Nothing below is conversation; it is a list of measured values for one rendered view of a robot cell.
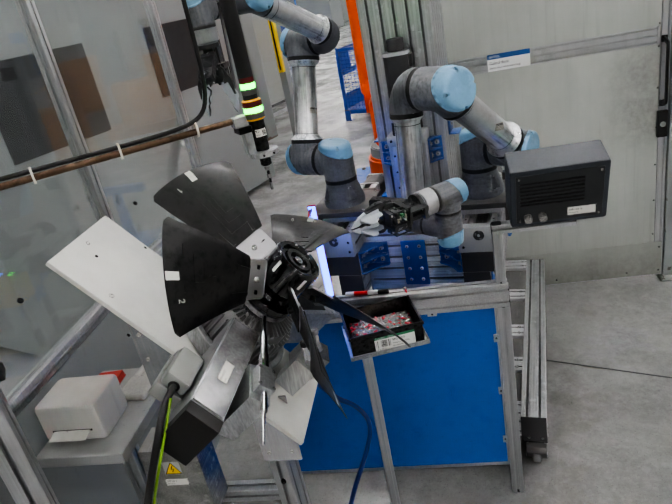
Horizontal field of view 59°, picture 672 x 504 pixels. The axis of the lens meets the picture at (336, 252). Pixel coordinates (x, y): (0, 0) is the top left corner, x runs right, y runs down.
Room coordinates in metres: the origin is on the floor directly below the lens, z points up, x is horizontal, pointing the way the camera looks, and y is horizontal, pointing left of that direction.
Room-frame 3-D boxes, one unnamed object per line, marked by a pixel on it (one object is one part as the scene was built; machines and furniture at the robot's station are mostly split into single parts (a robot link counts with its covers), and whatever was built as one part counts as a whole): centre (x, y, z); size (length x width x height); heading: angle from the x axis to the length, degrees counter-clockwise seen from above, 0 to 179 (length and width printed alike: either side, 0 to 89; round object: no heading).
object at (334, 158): (2.11, -0.07, 1.20); 0.13 x 0.12 x 0.14; 50
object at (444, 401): (1.69, -0.06, 0.45); 0.82 x 0.02 x 0.66; 78
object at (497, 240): (1.60, -0.48, 0.96); 0.03 x 0.03 x 0.20; 78
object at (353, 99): (8.61, -1.21, 0.49); 1.27 x 0.88 x 0.98; 146
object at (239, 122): (1.35, 0.13, 1.50); 0.09 x 0.07 x 0.10; 113
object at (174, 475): (1.20, 0.49, 0.73); 0.15 x 0.09 x 0.22; 78
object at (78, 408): (1.29, 0.72, 0.92); 0.17 x 0.16 x 0.11; 78
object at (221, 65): (1.93, 0.25, 1.62); 0.09 x 0.08 x 0.12; 168
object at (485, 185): (1.92, -0.53, 1.09); 0.15 x 0.15 x 0.10
